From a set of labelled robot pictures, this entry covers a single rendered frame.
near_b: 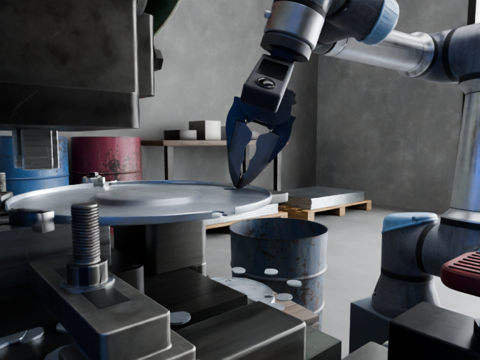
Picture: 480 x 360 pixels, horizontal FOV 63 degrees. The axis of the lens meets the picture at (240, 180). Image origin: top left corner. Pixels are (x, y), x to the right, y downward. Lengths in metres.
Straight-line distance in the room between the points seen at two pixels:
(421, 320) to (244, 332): 0.14
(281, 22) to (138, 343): 0.44
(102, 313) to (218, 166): 4.47
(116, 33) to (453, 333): 0.37
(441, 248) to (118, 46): 0.73
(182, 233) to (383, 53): 0.57
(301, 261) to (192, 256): 1.10
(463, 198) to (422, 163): 4.27
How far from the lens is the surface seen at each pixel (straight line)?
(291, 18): 0.55
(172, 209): 0.39
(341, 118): 5.73
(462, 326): 0.37
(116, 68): 0.38
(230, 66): 4.87
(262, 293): 1.23
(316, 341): 0.44
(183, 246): 0.45
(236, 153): 0.54
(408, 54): 0.90
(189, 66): 4.52
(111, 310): 0.24
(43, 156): 0.40
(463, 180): 0.89
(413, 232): 0.94
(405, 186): 5.26
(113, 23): 0.38
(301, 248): 1.51
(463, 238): 0.88
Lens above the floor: 0.85
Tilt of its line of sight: 6 degrees down
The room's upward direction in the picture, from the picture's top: straight up
